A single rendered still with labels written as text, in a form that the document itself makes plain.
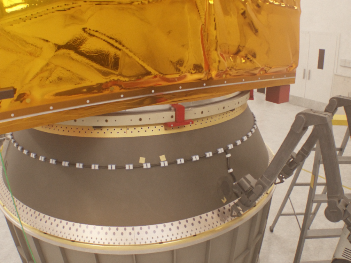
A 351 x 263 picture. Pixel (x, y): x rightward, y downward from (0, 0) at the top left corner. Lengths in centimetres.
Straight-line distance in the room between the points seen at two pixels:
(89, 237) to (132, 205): 26
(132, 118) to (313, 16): 823
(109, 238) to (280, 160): 83
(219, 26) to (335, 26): 748
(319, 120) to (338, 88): 708
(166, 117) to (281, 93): 108
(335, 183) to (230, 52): 87
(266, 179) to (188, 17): 81
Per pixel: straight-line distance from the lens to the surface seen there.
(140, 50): 114
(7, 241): 344
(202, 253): 149
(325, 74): 882
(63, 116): 112
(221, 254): 161
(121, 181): 127
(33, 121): 111
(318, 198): 227
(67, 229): 138
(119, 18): 111
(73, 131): 136
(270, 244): 311
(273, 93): 210
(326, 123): 104
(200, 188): 135
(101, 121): 126
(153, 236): 129
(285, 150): 114
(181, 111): 125
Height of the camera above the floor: 206
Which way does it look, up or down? 20 degrees down
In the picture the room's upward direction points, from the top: straight up
